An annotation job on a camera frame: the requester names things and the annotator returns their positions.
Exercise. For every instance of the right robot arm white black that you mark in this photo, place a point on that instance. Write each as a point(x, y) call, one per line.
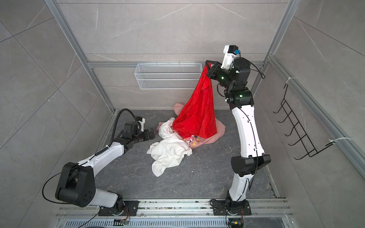
point(252, 156)

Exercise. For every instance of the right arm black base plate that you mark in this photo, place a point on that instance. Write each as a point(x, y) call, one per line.
point(226, 207)

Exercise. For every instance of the white cloth garment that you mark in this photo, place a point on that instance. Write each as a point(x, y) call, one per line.
point(170, 151)

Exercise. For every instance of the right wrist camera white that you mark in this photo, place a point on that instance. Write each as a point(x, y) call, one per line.
point(230, 53)

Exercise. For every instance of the red cloth garment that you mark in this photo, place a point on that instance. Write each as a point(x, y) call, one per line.
point(197, 117)

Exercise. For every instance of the aluminium mounting rail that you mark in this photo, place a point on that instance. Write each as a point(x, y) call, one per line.
point(205, 208)

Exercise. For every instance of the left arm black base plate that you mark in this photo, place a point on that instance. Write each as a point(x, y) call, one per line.
point(129, 207)

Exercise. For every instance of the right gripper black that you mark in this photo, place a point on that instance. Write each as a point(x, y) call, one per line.
point(214, 72)

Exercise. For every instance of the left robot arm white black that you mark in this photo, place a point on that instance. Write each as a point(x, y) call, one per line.
point(77, 186)

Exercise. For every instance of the white wire mesh basket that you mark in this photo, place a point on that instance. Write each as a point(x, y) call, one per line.
point(168, 75)

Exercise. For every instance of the black wire hook rack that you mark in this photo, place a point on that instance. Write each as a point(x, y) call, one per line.
point(297, 129)

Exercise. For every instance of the pink hoodie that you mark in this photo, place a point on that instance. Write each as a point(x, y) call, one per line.
point(195, 141)

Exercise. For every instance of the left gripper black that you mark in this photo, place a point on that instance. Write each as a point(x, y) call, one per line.
point(148, 137)

